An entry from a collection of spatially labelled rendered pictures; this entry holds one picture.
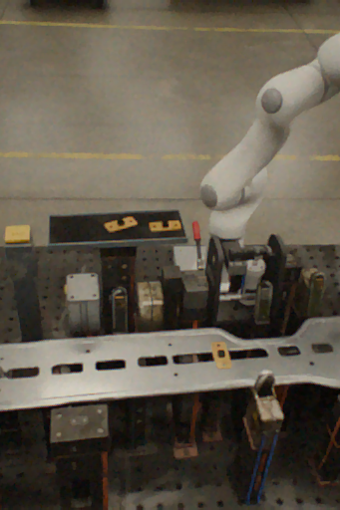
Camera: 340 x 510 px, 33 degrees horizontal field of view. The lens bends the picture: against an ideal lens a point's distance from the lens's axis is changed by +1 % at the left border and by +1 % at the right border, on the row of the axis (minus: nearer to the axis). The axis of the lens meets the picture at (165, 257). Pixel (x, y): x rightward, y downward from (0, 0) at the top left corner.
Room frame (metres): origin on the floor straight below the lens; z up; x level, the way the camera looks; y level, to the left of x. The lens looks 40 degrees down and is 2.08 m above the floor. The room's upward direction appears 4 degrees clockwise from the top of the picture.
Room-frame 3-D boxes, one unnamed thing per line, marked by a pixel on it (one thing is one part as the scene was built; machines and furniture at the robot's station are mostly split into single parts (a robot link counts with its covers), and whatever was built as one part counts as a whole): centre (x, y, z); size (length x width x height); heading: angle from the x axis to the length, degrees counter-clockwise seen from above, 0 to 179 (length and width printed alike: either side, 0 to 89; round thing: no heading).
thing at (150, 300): (1.05, 0.03, 0.89); 0.13 x 0.11 x 0.38; 11
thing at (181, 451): (0.91, -0.07, 0.84); 0.17 x 0.06 x 0.29; 11
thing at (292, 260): (1.18, -0.33, 0.91); 0.07 x 0.05 x 0.42; 11
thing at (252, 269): (1.15, -0.21, 0.94); 0.18 x 0.13 x 0.49; 101
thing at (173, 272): (1.12, -0.02, 0.90); 0.05 x 0.05 x 0.40; 11
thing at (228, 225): (1.49, -0.21, 1.11); 0.19 x 0.12 x 0.24; 133
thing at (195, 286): (1.12, -0.08, 0.89); 0.13 x 0.11 x 0.38; 11
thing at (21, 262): (1.17, 0.39, 0.92); 0.08 x 0.08 x 0.44; 11
